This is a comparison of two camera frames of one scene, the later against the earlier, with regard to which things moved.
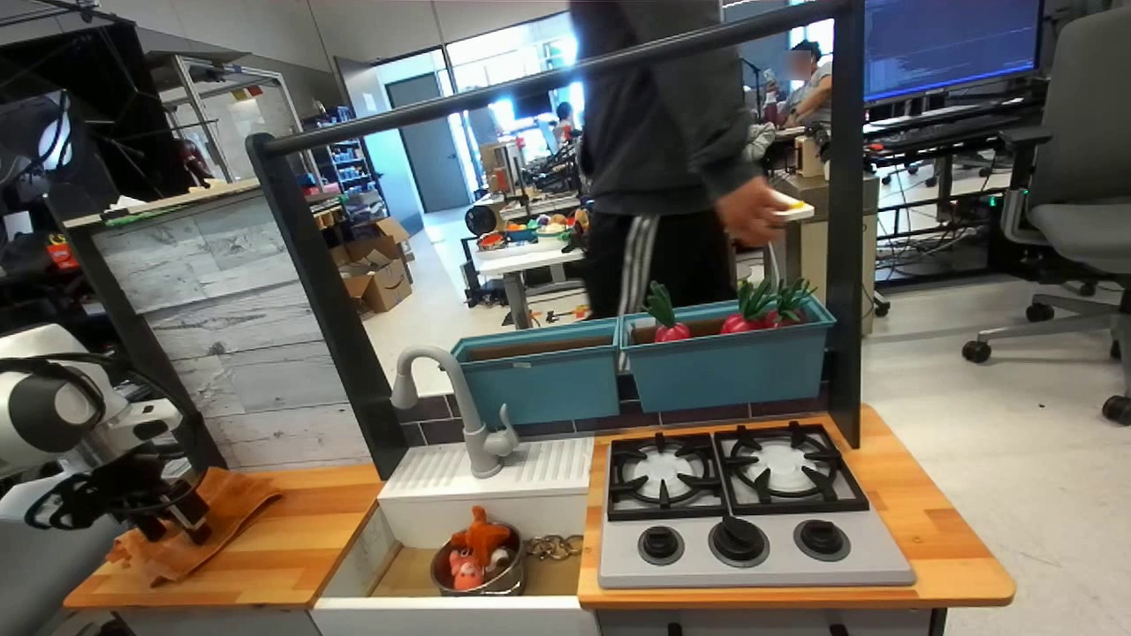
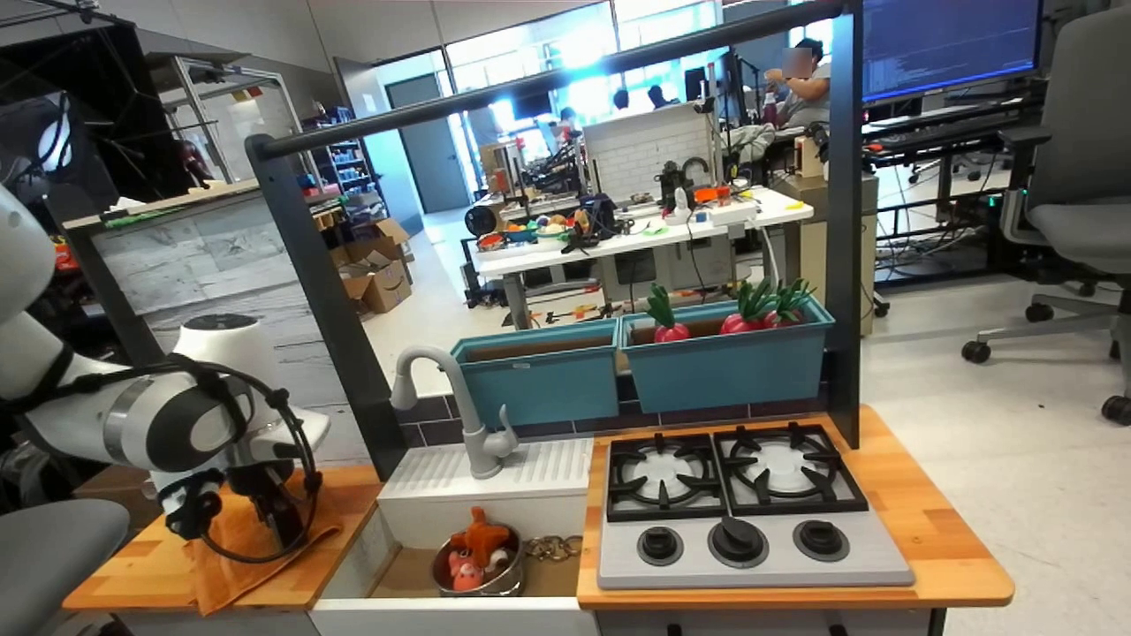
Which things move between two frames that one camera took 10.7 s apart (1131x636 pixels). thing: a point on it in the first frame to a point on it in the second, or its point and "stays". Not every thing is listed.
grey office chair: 1070,202 stays
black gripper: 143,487 to 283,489
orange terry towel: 231,508 to 245,566
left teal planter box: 561,371 stays
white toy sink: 383,579 stays
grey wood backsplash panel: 229,306 stays
